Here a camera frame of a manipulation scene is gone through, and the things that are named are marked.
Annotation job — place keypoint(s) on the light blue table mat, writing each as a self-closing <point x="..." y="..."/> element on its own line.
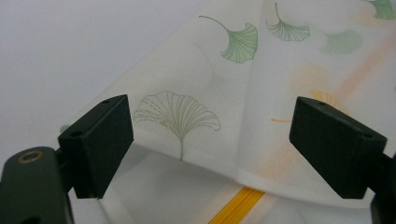
<point x="46" y="46"/>

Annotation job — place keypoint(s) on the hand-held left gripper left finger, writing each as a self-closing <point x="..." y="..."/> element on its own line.
<point x="96" y="146"/>

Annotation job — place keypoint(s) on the white leaf-print cloth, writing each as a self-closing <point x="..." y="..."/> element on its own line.
<point x="199" y="74"/>

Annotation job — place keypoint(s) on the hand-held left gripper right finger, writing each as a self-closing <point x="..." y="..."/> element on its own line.
<point x="336" y="146"/>

